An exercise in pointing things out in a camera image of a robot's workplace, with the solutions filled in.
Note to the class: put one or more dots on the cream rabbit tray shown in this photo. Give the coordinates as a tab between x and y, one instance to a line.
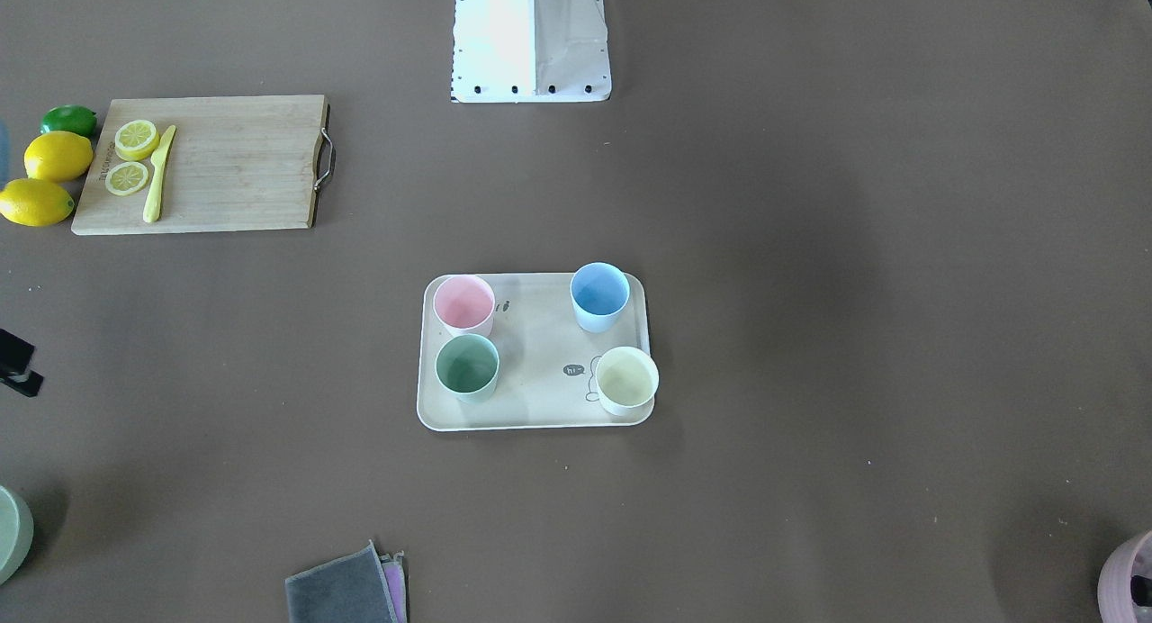
547	362

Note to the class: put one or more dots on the green cup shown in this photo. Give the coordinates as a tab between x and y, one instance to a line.
468	366

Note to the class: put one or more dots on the wooden cutting board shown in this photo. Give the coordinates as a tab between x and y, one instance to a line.
236	163

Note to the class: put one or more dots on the green bowl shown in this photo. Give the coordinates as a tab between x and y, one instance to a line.
17	528

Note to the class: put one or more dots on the grey folded cloth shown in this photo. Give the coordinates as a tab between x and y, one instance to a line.
349	589

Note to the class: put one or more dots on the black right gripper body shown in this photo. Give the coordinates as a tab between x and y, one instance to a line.
15	362

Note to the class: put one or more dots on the blue cup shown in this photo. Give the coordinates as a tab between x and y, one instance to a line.
599	293

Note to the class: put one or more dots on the cream cup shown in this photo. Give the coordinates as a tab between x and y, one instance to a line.
626	381

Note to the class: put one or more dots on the pink cup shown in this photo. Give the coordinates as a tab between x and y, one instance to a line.
465	304

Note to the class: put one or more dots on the pink folded cloth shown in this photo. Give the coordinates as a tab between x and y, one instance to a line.
394	573

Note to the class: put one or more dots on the pink bowl with ice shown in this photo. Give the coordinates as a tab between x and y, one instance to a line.
1124	586

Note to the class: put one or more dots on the yellow plastic knife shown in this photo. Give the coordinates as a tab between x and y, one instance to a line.
158	159

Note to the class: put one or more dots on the yellow lemon outer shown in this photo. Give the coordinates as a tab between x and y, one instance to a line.
35	202

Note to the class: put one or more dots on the lemon slice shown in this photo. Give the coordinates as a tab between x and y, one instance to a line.
136	140
127	178

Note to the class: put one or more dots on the yellow lemon near board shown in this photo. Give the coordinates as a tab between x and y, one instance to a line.
58	156

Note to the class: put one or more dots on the lemon slice upper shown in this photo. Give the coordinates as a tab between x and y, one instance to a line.
136	140

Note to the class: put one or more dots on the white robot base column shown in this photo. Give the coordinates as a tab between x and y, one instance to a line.
530	51

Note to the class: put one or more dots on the green lime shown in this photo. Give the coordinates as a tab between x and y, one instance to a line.
72	118

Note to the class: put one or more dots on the lemon slice lower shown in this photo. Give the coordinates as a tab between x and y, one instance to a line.
127	178

